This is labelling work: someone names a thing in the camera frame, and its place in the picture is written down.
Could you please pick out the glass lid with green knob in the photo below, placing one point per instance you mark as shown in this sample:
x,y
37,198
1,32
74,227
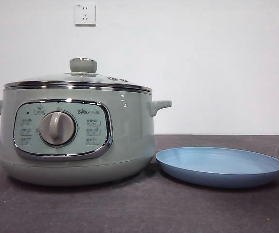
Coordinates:
x,y
83,65

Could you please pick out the pale green electric steamer pot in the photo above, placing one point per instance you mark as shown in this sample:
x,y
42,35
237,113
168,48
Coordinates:
x,y
129,136

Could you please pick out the blue round plate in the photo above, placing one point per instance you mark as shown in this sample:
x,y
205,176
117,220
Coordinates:
x,y
217,167

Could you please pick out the white wall socket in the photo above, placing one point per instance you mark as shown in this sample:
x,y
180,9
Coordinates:
x,y
85,14

